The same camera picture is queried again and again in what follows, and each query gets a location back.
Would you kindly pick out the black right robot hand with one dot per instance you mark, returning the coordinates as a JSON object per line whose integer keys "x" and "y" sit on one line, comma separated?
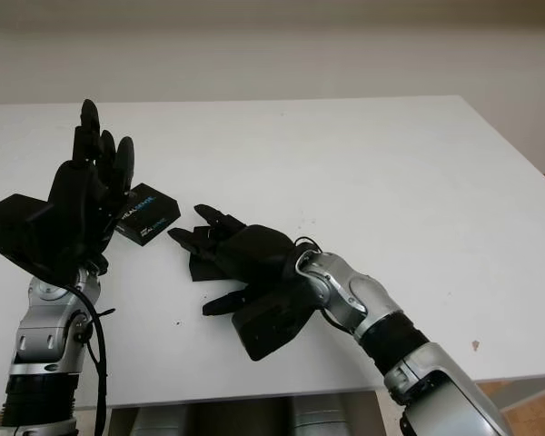
{"x": 254, "y": 254}

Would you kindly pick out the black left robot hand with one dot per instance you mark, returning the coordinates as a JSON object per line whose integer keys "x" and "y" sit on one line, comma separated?
{"x": 79, "y": 195}

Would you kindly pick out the black RealSense box lid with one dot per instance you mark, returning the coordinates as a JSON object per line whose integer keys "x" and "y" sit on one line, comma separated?
{"x": 152, "y": 218}

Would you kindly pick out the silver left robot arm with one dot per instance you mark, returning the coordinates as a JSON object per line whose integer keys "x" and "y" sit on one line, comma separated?
{"x": 41, "y": 331}

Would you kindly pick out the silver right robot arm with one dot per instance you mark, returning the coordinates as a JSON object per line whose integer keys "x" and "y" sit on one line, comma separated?
{"x": 377, "y": 309}

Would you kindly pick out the silver robot right thigh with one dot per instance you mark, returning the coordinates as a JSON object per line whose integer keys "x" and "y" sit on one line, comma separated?
{"x": 331, "y": 418}

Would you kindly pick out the silver robot thigh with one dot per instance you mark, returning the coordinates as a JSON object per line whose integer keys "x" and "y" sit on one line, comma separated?
{"x": 331, "y": 418}
{"x": 163, "y": 420}

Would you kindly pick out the silver robot left thigh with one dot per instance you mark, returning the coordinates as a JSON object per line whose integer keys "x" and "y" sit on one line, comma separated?
{"x": 163, "y": 420}

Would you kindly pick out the black camera box base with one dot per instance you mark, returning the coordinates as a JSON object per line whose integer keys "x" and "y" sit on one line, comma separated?
{"x": 204, "y": 272}

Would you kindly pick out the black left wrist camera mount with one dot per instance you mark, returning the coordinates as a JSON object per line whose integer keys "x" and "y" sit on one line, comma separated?
{"x": 22, "y": 227}

